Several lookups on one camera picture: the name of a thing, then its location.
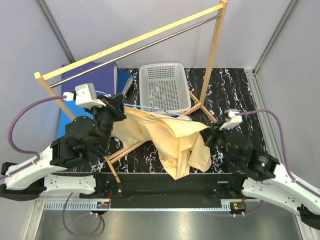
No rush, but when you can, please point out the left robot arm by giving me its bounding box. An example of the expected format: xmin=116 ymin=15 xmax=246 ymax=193
xmin=0 ymin=91 xmax=127 ymax=202

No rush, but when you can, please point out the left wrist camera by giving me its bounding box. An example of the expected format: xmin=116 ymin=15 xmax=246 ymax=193
xmin=63 ymin=83 xmax=106 ymax=109

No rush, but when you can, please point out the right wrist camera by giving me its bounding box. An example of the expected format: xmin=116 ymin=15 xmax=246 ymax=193
xmin=219 ymin=109 xmax=243 ymax=131

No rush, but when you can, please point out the blue upright binder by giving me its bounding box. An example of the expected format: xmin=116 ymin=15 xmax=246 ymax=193
xmin=116 ymin=69 xmax=134 ymax=96

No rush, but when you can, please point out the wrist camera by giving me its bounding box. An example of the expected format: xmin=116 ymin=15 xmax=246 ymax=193
xmin=219 ymin=109 xmax=243 ymax=131
xmin=63 ymin=83 xmax=106 ymax=109

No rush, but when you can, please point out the wooden clothes rack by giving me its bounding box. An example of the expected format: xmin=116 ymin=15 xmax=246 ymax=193
xmin=33 ymin=0 xmax=228 ymax=184

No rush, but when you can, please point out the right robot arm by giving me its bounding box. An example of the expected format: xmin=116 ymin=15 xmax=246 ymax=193
xmin=200 ymin=126 xmax=320 ymax=230

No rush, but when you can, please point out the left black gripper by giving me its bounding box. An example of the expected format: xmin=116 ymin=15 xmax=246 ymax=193
xmin=87 ymin=94 xmax=129 ymax=155

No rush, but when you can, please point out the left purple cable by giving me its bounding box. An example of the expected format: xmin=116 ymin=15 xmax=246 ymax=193
xmin=0 ymin=96 xmax=73 ymax=181

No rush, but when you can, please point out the light blue wire hanger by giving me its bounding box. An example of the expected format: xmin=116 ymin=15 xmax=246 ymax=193
xmin=95 ymin=90 xmax=192 ymax=122

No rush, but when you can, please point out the beige t shirt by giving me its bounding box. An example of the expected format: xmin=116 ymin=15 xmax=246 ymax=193
xmin=112 ymin=107 xmax=212 ymax=180

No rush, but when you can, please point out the purple ring binder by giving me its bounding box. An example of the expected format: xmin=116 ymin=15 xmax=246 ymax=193
xmin=61 ymin=62 xmax=118 ymax=96

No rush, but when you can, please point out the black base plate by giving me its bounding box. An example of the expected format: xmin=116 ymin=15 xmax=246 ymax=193
xmin=48 ymin=172 xmax=258 ymax=201

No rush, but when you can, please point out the blue folder with papers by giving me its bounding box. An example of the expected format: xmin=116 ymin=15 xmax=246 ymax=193
xmin=56 ymin=94 xmax=118 ymax=141

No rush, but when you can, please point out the white plastic basket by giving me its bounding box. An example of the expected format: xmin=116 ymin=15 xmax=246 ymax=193
xmin=138 ymin=63 xmax=191 ymax=115

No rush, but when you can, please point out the black marbled table mat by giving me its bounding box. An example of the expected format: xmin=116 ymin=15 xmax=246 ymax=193
xmin=50 ymin=67 xmax=291 ymax=175

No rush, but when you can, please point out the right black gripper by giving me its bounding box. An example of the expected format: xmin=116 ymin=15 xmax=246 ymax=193
xmin=197 ymin=120 xmax=238 ymax=166

